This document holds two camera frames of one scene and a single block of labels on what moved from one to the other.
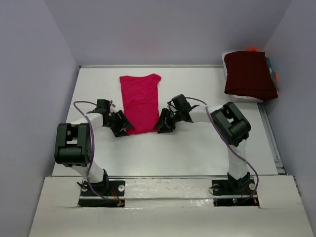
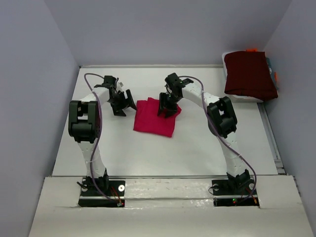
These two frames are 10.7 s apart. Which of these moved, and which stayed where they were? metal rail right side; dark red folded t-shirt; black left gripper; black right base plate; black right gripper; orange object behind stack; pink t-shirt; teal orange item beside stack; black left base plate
Moved: black left gripper; black right gripper; pink t-shirt
Stayed: teal orange item beside stack; black left base plate; black right base plate; orange object behind stack; dark red folded t-shirt; metal rail right side
